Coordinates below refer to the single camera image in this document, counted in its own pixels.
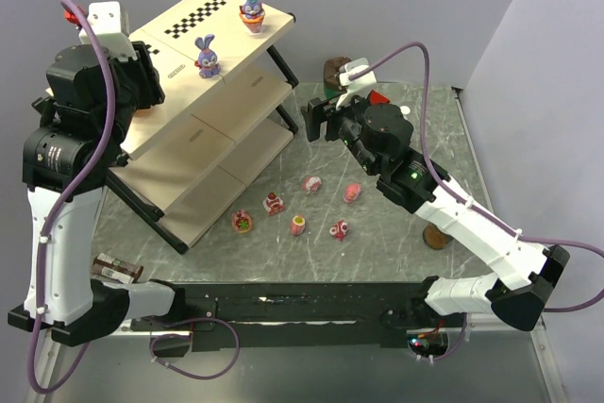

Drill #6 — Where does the purple sitting bunny toy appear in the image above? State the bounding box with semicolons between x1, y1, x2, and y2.
194;34;221;78

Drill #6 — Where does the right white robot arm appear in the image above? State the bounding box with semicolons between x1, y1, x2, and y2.
301;96;570;331

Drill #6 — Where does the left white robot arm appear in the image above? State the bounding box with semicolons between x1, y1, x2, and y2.
8;41;186;346

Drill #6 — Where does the beige three-tier shelf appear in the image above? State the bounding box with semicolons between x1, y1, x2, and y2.
107;0;297;254

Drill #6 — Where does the brown green plush toy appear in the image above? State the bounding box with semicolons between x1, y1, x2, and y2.
323;57;351;99

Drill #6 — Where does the red box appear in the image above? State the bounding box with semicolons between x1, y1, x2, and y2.
368;90;390;105

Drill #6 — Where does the pink piglet toy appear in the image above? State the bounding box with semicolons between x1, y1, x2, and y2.
343;183;362;204

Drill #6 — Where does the pink white small toy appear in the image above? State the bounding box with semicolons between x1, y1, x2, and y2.
302;176;322;194

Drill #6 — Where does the strawberry cake toy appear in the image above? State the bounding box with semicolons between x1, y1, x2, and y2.
262;192;284;216

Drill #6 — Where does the red white fish toy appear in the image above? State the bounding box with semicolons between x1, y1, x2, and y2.
329;219;349;242

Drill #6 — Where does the pink roll cake toy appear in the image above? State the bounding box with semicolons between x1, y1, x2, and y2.
290;215;306;236

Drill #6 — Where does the tin can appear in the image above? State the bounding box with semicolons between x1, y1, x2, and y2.
422;224;453;250

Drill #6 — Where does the pink clover donut toy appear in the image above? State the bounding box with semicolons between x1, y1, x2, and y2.
231;210;253;234

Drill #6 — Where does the brown snack packet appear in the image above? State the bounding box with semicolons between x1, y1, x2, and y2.
92;253;143;284

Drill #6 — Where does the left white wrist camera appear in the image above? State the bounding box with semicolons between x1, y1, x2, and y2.
87;1;138;62

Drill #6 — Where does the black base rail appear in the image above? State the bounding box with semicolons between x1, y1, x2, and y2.
131;281;464;352

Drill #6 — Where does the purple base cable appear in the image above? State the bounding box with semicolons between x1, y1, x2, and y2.
149;321;240;380

